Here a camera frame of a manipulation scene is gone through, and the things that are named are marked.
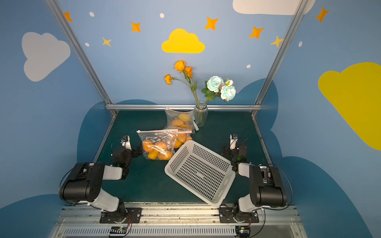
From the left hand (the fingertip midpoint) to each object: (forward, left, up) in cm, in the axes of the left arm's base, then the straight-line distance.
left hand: (132, 142), depth 94 cm
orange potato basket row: (+1, -29, -2) cm, 29 cm away
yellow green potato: (+26, -32, -2) cm, 41 cm away
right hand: (+2, -65, -1) cm, 65 cm away
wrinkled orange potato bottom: (-3, -19, +2) cm, 19 cm away
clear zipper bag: (+3, -15, +3) cm, 16 cm away
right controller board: (-44, -66, -10) cm, 80 cm away
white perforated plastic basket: (-17, -48, -7) cm, 52 cm away
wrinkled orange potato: (-4, -12, +4) cm, 13 cm away
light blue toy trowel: (+21, -41, -6) cm, 46 cm away
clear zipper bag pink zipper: (+29, -22, -3) cm, 36 cm away
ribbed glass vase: (+20, -44, +7) cm, 49 cm away
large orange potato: (+20, -27, -3) cm, 34 cm away
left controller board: (-45, -3, -10) cm, 47 cm away
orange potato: (-8, -23, -1) cm, 24 cm away
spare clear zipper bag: (+3, -28, +9) cm, 30 cm away
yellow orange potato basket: (-6, -14, -4) cm, 16 cm away
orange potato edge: (+4, -32, +2) cm, 32 cm away
